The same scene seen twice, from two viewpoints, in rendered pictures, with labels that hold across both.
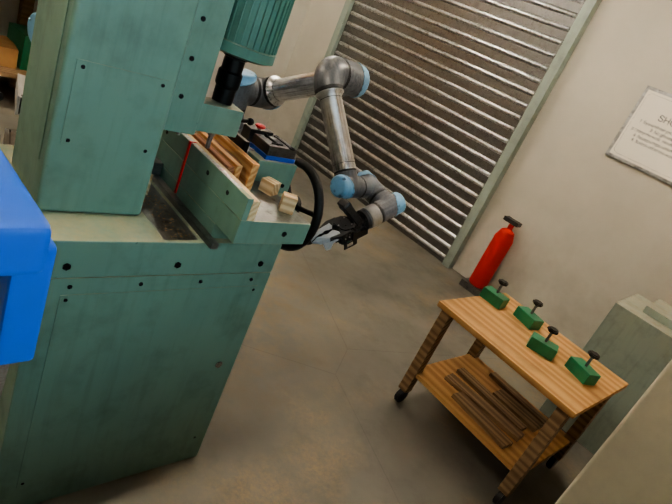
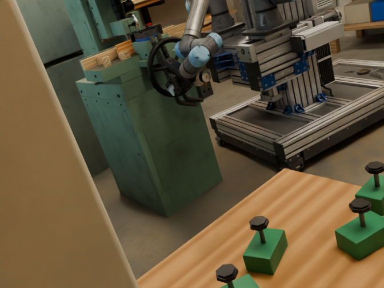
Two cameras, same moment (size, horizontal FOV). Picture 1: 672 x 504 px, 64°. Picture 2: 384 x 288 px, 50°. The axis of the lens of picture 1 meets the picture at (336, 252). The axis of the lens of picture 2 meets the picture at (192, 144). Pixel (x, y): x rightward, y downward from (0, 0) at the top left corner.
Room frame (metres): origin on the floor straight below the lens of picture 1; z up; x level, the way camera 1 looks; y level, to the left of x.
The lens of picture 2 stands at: (2.14, -1.71, 1.20)
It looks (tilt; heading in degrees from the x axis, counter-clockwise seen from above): 22 degrees down; 107
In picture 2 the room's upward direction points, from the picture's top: 17 degrees counter-clockwise
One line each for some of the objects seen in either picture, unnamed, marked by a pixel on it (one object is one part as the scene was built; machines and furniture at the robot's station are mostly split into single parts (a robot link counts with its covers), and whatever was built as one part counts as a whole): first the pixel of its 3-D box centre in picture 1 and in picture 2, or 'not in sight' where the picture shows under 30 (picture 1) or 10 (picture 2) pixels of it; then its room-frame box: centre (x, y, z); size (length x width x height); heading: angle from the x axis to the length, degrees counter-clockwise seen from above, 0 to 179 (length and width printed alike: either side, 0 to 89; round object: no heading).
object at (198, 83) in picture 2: not in sight; (200, 89); (1.58, 0.52, 0.58); 0.12 x 0.08 x 0.08; 140
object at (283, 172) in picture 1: (261, 166); (152, 46); (1.46, 0.29, 0.91); 0.15 x 0.14 x 0.09; 50
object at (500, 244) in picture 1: (493, 256); not in sight; (3.77, -1.06, 0.30); 0.19 x 0.18 x 0.60; 143
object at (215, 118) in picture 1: (208, 117); (123, 28); (1.29, 0.42, 1.03); 0.14 x 0.07 x 0.09; 140
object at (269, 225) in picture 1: (230, 177); (146, 55); (1.40, 0.35, 0.87); 0.61 x 0.30 x 0.06; 50
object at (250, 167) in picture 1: (230, 157); (136, 44); (1.36, 0.36, 0.94); 0.23 x 0.02 x 0.07; 50
